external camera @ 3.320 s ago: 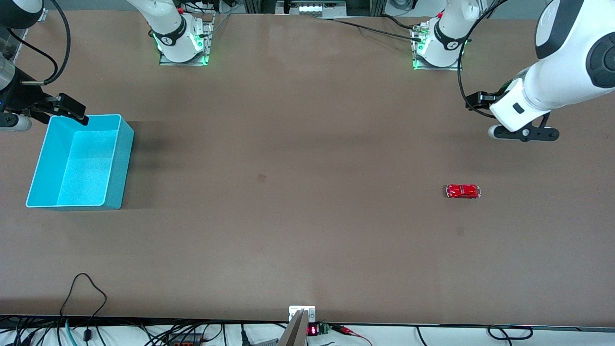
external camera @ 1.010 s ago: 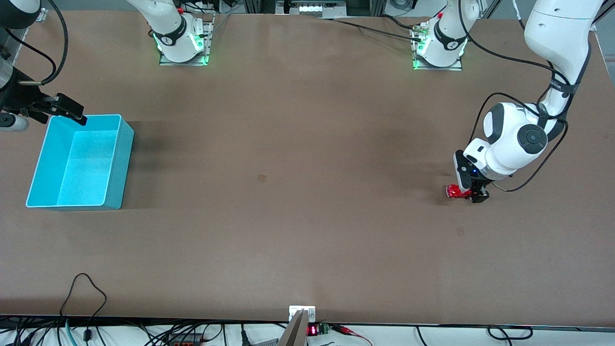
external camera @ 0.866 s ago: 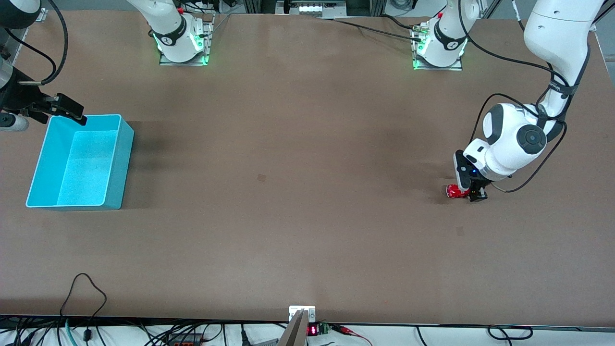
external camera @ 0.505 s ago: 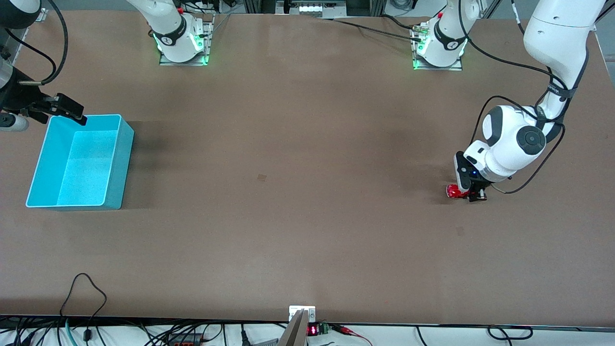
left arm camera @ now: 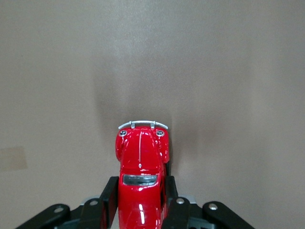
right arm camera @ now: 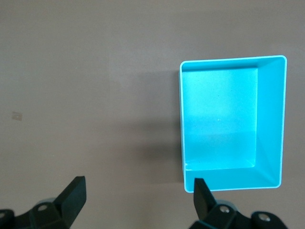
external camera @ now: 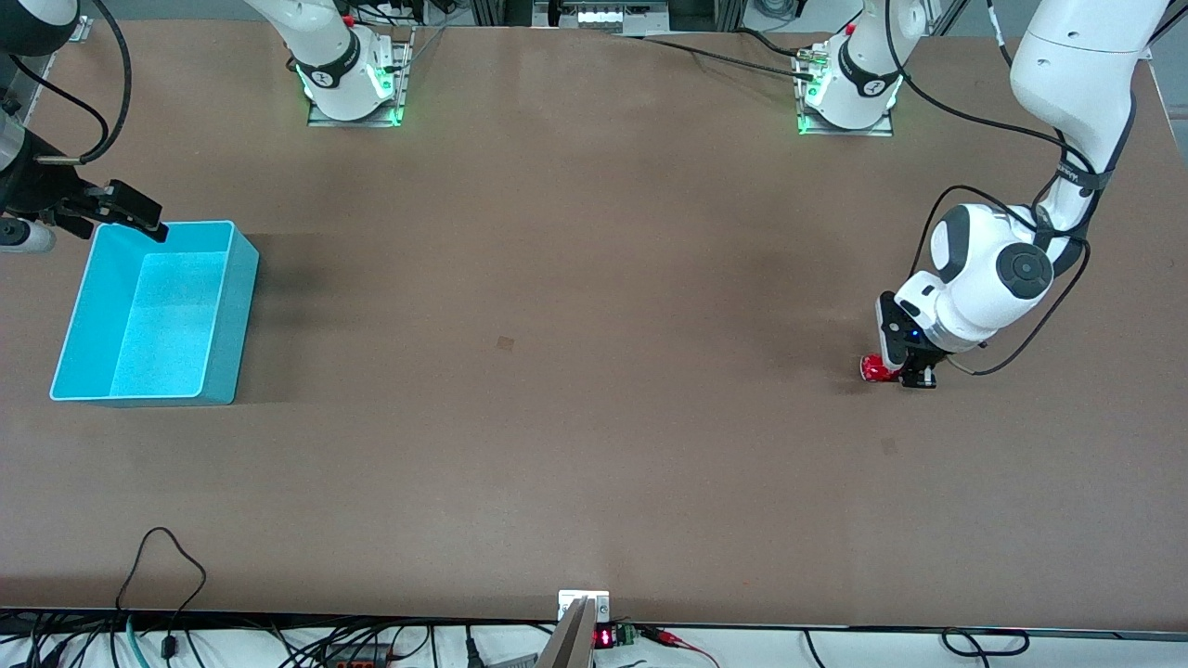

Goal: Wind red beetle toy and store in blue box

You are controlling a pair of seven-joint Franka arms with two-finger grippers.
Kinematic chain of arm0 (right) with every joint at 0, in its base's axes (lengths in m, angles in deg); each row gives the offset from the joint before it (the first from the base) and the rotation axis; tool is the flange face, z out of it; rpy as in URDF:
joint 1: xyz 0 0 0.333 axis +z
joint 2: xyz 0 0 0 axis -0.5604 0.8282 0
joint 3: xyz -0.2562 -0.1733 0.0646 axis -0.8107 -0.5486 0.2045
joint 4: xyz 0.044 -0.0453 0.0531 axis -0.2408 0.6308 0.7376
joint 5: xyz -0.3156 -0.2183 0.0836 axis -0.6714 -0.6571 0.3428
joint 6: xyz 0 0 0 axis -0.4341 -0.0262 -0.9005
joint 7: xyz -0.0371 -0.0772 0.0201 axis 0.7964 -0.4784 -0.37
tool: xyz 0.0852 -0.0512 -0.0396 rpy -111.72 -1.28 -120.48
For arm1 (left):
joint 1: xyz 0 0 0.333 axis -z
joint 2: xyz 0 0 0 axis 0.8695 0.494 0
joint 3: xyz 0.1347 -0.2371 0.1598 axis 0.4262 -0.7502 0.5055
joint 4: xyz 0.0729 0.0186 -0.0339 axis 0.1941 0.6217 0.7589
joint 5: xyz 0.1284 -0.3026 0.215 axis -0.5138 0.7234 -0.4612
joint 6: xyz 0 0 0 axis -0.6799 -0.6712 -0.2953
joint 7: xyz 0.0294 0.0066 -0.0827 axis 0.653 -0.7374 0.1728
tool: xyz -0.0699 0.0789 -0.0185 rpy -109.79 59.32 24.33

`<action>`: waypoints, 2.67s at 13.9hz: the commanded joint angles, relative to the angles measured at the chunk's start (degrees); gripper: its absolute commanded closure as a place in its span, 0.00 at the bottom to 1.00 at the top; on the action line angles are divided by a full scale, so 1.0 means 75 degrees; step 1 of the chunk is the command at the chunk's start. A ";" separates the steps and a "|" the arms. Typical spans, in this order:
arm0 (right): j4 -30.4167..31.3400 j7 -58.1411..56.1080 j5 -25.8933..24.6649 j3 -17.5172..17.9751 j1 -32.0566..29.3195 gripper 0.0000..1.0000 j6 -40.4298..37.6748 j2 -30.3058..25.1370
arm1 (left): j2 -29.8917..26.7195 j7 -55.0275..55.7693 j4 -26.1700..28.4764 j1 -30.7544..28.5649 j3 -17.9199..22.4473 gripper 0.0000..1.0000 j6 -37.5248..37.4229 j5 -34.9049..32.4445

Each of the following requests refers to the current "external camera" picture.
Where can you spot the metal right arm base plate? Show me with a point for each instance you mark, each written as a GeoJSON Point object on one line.
{"type": "Point", "coordinates": [406, 74]}

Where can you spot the red beetle toy car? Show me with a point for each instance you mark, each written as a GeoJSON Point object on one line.
{"type": "Point", "coordinates": [874, 369]}

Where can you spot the blue plastic box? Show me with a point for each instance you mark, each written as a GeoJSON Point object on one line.
{"type": "Point", "coordinates": [167, 315]}

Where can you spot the metal box with white lights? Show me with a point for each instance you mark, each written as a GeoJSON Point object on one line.
{"type": "Point", "coordinates": [603, 17]}

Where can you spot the small circuit board red display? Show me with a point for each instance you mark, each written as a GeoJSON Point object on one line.
{"type": "Point", "coordinates": [605, 638]}

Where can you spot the red clip lead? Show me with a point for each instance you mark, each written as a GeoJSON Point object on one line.
{"type": "Point", "coordinates": [664, 636]}

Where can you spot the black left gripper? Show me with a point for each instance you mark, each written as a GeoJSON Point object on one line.
{"type": "Point", "coordinates": [922, 367]}

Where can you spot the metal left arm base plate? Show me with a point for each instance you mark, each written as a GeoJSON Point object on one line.
{"type": "Point", "coordinates": [845, 132]}

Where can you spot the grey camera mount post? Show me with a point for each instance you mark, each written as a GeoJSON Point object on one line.
{"type": "Point", "coordinates": [571, 640]}

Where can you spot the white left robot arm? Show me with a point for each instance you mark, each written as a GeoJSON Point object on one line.
{"type": "Point", "coordinates": [984, 288]}

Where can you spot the orange black power strip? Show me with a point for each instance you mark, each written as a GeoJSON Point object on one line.
{"type": "Point", "coordinates": [357, 657]}

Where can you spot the aluminium table edge rail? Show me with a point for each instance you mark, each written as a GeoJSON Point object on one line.
{"type": "Point", "coordinates": [1168, 107]}
{"type": "Point", "coordinates": [37, 79]}

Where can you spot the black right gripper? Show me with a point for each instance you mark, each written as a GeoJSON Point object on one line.
{"type": "Point", "coordinates": [39, 188]}

